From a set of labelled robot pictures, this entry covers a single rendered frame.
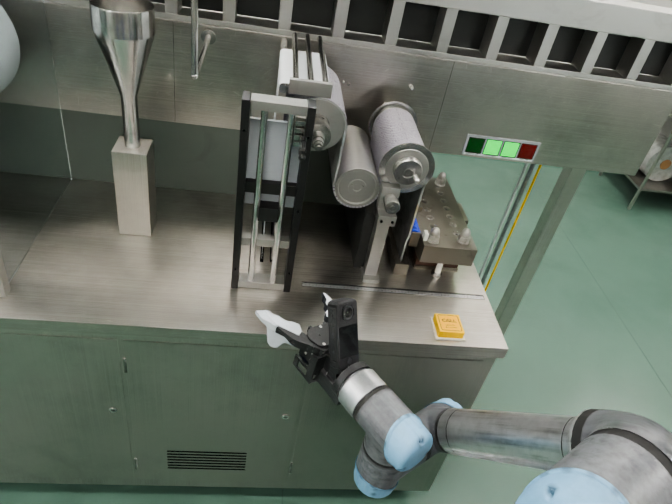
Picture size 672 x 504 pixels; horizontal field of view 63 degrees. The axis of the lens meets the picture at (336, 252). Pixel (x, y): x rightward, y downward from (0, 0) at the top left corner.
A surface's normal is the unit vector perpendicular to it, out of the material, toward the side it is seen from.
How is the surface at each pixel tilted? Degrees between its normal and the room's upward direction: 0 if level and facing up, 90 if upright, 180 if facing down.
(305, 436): 90
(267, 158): 90
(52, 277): 0
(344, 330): 59
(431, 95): 90
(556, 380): 0
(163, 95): 90
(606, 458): 25
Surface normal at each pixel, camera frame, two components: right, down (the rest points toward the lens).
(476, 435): -0.86, -0.15
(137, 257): 0.16, -0.78
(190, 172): 0.07, 0.62
